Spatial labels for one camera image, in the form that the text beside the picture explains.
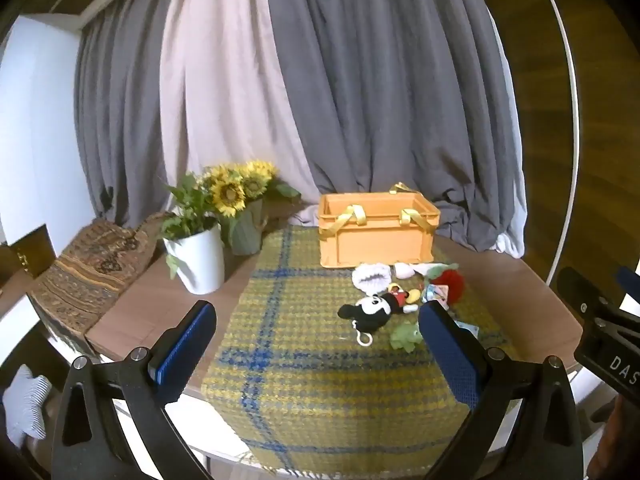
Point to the striped cushion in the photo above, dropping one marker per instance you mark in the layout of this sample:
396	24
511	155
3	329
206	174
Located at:
27	402

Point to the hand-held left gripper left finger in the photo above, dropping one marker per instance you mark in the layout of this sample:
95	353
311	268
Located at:
192	340

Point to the grey curtain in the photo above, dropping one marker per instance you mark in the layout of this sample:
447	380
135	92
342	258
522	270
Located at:
375	85

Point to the small white plush toy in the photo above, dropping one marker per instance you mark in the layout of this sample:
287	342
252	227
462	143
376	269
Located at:
405	271

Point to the small green plush toy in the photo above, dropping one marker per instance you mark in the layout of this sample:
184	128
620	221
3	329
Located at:
406	336

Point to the green vase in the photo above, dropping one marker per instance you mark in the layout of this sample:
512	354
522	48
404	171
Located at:
247	232

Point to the small colourful pouch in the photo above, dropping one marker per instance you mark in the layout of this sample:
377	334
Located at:
434	294

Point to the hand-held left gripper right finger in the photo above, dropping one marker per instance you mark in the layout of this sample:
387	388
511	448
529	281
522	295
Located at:
450	355

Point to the black mouse plush toy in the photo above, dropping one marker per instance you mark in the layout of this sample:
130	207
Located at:
370	307

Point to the person's right hand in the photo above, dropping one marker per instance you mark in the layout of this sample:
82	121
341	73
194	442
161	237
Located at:
620	440

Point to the brown patterned cloth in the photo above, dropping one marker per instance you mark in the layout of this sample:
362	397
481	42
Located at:
95	265

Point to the beige curtain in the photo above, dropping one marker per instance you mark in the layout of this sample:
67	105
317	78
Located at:
225	85

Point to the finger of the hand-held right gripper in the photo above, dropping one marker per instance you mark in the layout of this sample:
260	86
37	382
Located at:
580	292
629	285

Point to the artificial sunflower bouquet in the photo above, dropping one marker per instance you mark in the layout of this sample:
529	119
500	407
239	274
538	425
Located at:
227	192

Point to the fluffy white plush toy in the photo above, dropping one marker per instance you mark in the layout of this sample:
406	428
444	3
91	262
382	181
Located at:
371	278

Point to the red plush with green leaves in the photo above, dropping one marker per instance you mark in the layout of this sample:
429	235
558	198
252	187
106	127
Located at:
450	287

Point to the yellow-green plaid cloth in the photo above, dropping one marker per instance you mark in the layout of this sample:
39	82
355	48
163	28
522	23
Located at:
310	370

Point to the dark wooden box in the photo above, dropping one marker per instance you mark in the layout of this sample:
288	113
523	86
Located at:
27	260

